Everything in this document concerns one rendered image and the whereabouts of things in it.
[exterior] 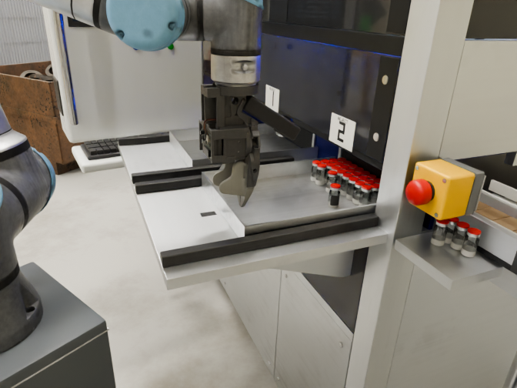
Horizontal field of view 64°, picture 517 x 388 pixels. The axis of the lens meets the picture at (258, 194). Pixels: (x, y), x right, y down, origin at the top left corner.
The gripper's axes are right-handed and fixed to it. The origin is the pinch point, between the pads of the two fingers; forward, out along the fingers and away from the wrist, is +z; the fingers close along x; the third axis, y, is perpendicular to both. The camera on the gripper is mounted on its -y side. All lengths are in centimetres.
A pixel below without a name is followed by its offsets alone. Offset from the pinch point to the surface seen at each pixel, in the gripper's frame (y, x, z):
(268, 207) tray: -7.3, -5.6, 5.5
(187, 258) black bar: 12.6, 7.9, 4.7
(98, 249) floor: 27, -150, 94
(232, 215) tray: 2.4, 0.0, 3.0
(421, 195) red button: -20.4, 19.4, -6.2
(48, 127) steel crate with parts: 50, -271, 55
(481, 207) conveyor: -39.6, 15.6, 0.7
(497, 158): -87, -17, 8
